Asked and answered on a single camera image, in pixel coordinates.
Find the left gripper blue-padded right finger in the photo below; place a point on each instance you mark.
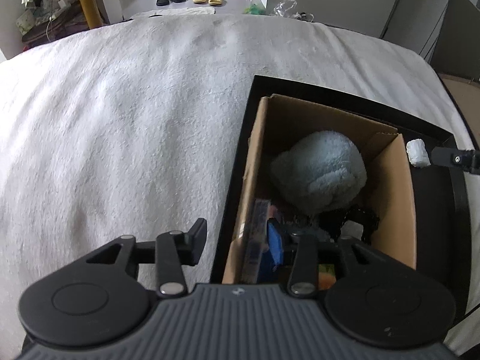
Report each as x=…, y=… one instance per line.
x=296, y=254

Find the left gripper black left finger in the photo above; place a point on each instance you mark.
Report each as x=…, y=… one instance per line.
x=169, y=253

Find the light blue fluffy plush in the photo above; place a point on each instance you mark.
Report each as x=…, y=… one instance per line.
x=324, y=171

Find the green plastic bag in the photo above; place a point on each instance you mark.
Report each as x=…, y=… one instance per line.
x=255, y=9

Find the black shallow tray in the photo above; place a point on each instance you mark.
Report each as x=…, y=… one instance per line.
x=443, y=225

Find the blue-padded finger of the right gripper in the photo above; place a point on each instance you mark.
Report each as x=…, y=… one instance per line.
x=465, y=160

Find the white fluffy blanket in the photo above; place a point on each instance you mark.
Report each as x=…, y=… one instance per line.
x=132, y=129

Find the brown cardboard box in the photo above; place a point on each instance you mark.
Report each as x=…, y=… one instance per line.
x=283, y=121

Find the yellow-framed cluttered shelf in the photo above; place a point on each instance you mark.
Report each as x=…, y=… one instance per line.
x=48, y=20

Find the clear plastic bag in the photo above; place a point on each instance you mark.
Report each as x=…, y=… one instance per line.
x=285, y=9

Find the white crumpled paper wad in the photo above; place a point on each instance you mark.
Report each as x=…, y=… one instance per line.
x=352, y=229

